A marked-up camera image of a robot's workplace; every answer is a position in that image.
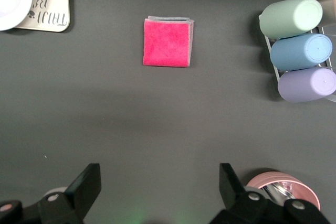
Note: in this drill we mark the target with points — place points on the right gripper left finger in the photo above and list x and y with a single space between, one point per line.
85 190

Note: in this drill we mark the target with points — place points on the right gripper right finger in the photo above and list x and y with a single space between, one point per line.
232 190

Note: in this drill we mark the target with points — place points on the white round plate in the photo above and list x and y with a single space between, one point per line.
13 11

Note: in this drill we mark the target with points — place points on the metal scoop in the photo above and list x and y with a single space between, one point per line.
273 190

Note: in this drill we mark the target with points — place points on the pink bowl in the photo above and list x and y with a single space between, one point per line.
273 176

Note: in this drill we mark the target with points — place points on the purple cup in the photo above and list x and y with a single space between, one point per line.
304 85

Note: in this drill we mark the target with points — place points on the blue cup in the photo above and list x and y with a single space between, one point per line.
299 52

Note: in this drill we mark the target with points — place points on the pink folded cloth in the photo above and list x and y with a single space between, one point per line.
166 43

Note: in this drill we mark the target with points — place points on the green cup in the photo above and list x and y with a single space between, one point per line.
288 19

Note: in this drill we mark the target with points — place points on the beige bear print tray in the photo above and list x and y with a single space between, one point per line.
52 3

